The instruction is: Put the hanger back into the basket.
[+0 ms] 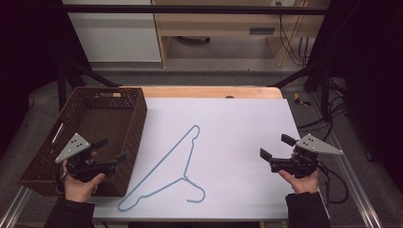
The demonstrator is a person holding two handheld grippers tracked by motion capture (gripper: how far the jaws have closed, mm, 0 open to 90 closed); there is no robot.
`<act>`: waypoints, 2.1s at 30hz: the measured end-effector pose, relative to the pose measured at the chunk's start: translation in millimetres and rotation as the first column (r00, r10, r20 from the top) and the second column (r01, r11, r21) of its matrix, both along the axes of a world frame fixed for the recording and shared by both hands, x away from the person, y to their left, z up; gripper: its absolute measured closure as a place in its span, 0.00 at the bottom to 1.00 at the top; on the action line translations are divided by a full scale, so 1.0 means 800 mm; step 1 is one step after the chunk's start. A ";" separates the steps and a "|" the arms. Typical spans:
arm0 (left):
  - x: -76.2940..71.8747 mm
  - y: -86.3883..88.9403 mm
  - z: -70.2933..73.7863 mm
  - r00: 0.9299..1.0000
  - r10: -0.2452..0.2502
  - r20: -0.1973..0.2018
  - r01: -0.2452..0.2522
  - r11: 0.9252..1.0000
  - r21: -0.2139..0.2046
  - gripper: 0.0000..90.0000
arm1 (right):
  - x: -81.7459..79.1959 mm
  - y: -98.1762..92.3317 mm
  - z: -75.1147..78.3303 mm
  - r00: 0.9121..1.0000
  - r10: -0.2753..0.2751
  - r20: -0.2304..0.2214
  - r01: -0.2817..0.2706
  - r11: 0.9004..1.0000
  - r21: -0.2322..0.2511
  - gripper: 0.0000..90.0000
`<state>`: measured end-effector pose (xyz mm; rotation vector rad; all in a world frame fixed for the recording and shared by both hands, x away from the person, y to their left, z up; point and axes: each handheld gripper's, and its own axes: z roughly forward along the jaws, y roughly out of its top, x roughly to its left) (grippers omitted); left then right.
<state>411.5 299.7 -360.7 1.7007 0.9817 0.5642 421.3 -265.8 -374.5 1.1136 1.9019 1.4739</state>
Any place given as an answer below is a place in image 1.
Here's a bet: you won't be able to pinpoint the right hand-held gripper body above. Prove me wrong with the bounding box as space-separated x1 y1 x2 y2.
269 133 344 179

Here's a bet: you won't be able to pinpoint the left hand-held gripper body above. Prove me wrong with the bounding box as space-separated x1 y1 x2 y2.
55 132 119 183

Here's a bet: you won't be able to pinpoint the brown woven basket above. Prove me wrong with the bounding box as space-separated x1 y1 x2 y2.
16 86 148 198

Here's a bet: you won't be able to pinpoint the blue wire hanger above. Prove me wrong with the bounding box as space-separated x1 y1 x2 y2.
117 124 206 213

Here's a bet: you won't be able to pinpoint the person's right hand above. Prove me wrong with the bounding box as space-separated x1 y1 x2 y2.
278 169 320 195

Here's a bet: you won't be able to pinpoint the person's left hand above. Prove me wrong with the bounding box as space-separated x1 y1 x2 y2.
63 161 106 203

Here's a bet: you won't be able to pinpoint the white table sheet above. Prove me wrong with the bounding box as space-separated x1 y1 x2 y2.
91 97 321 220

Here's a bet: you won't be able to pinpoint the yellow and black tool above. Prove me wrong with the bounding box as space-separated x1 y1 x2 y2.
293 92 312 107

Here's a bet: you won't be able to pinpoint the black metal stand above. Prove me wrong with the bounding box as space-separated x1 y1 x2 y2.
269 61 335 123
57 60 123 111

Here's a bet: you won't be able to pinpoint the white cabinet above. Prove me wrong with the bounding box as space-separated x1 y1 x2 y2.
62 0 163 64

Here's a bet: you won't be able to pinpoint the wooden desk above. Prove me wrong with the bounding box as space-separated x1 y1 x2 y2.
151 0 331 68

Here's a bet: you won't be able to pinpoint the black horizontal bar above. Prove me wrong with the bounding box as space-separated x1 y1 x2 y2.
61 4 331 15

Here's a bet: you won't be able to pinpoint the black floor cables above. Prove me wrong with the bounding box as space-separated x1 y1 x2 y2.
297 77 350 142

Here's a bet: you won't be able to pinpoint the black cord loop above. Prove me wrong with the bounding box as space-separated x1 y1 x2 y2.
56 171 69 195

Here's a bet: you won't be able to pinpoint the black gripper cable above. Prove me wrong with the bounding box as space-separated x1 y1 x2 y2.
317 161 350 205

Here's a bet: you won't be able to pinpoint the aluminium rail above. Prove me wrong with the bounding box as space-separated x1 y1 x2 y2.
308 94 385 228
0 185 33 228

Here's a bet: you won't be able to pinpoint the bundle of black cables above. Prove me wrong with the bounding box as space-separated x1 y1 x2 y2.
275 1 316 67

